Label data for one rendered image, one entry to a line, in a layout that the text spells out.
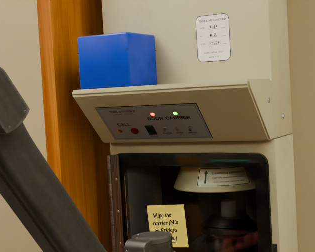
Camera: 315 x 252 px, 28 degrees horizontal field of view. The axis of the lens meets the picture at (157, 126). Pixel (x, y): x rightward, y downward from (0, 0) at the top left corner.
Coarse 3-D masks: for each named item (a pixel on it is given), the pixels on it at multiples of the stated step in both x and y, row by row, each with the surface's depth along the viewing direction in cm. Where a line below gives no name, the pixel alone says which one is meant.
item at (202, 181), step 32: (128, 160) 115; (160, 160) 112; (192, 160) 109; (224, 160) 106; (256, 160) 103; (128, 192) 116; (160, 192) 112; (192, 192) 109; (224, 192) 106; (256, 192) 103; (128, 224) 116; (192, 224) 109; (224, 224) 106; (256, 224) 104
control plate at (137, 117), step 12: (96, 108) 108; (108, 108) 107; (120, 108) 106; (132, 108) 105; (144, 108) 104; (156, 108) 103; (168, 108) 102; (180, 108) 101; (192, 108) 100; (108, 120) 110; (120, 120) 109; (132, 120) 108; (144, 120) 107; (156, 120) 106; (168, 120) 105; (180, 120) 104; (192, 120) 103; (204, 120) 102; (144, 132) 109; (168, 132) 107; (180, 132) 106; (192, 132) 105; (204, 132) 104
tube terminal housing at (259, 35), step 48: (144, 0) 113; (192, 0) 108; (240, 0) 104; (192, 48) 109; (240, 48) 105; (288, 48) 112; (288, 96) 111; (144, 144) 115; (192, 144) 110; (240, 144) 106; (288, 144) 110; (288, 192) 110; (288, 240) 109
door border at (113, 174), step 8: (112, 160) 117; (112, 168) 117; (112, 176) 117; (112, 184) 117; (112, 192) 117; (120, 192) 116; (112, 200) 117; (120, 200) 116; (112, 208) 117; (120, 208) 117; (120, 216) 117; (120, 224) 117; (112, 232) 117; (120, 232) 117; (120, 240) 117; (120, 248) 117
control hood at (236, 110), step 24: (96, 96) 105; (120, 96) 104; (144, 96) 102; (168, 96) 100; (192, 96) 98; (216, 96) 97; (240, 96) 95; (264, 96) 99; (96, 120) 111; (216, 120) 101; (240, 120) 99; (264, 120) 99
